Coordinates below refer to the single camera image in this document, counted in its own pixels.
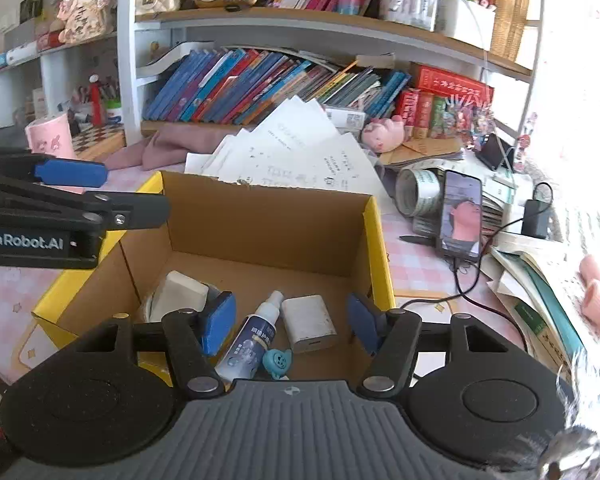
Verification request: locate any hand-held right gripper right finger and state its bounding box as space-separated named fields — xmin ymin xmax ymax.
xmin=346 ymin=292 xmax=511 ymax=400

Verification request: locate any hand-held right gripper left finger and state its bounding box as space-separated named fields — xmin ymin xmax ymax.
xmin=75 ymin=291 xmax=237 ymax=401

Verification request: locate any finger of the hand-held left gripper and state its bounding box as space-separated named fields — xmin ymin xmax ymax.
xmin=0 ymin=175 xmax=172 ymax=231
xmin=0 ymin=152 xmax=110 ymax=188

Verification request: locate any white spray bottle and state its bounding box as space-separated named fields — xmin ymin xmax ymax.
xmin=214 ymin=290 xmax=285 ymax=383

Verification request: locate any beige rectangular block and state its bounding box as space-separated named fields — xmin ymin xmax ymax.
xmin=149 ymin=270 xmax=211 ymax=323

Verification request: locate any large white charger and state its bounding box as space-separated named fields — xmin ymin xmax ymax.
xmin=281 ymin=295 xmax=339 ymax=354

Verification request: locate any small blue plastic toy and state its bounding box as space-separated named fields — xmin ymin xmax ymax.
xmin=262 ymin=349 xmax=294 ymax=380

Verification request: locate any yellow cardboard box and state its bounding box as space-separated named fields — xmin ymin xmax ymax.
xmin=31 ymin=170 xmax=397 ymax=391

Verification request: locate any pink checkered cloth desktop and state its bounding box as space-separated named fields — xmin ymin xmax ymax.
xmin=0 ymin=160 xmax=600 ymax=396

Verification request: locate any wooden chessboard box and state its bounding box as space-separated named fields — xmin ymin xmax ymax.
xmin=72 ymin=122 xmax=127 ymax=162

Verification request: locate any pink cylinder container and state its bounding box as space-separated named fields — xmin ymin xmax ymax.
xmin=25 ymin=112 xmax=77 ymax=161

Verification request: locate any cup of pens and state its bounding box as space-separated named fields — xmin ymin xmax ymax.
xmin=75 ymin=74 xmax=124 ymax=128

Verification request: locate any pink cloth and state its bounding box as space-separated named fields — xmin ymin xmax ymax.
xmin=102 ymin=122 xmax=241 ymax=172

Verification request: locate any white bookshelf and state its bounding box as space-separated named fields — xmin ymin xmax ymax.
xmin=0 ymin=0 xmax=546 ymax=161

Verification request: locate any silver tape roll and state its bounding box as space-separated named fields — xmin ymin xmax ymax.
xmin=395 ymin=166 xmax=443 ymax=218

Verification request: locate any black smartphone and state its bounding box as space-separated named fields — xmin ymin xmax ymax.
xmin=436 ymin=170 xmax=483 ymax=263

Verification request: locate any pink floral figurine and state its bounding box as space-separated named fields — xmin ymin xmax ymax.
xmin=57 ymin=0 xmax=117 ymax=45

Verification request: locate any row of colourful books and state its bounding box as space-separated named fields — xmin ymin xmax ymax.
xmin=144 ymin=49 xmax=411 ymax=126

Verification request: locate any stack of worn books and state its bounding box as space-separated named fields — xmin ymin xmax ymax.
xmin=487 ymin=237 xmax=588 ymax=376

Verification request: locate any pile of white papers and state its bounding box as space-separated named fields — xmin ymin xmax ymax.
xmin=184 ymin=96 xmax=387 ymax=196

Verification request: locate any pink pig plush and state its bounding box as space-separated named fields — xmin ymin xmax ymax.
xmin=361 ymin=115 xmax=406 ymax=153

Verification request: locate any black power adapter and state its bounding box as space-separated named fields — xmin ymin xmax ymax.
xmin=522 ymin=182 xmax=556 ymax=238

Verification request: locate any white box with code label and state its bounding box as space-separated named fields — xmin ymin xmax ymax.
xmin=325 ymin=105 xmax=366 ymax=131

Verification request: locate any phone on stand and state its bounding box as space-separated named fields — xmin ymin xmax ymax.
xmin=480 ymin=132 xmax=513 ymax=172

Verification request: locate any row of red books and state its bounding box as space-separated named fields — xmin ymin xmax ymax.
xmin=397 ymin=87 xmax=491 ymax=141

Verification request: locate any white fuzzy sleeve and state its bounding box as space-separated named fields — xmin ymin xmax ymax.
xmin=555 ymin=337 xmax=600 ymax=480

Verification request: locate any thick red dictionary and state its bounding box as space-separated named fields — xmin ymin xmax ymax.
xmin=411 ymin=63 xmax=495 ymax=103

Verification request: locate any white pen holder box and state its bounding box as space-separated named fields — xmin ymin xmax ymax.
xmin=436 ymin=0 xmax=497 ymax=52

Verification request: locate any clear pen holder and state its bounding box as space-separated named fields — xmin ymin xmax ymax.
xmin=380 ymin=0 xmax=441 ymax=31

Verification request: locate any woven bamboo mat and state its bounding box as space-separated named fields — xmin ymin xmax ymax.
xmin=491 ymin=0 xmax=535 ymax=63

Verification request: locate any black cable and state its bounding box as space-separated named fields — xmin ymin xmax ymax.
xmin=395 ymin=255 xmax=528 ymax=348

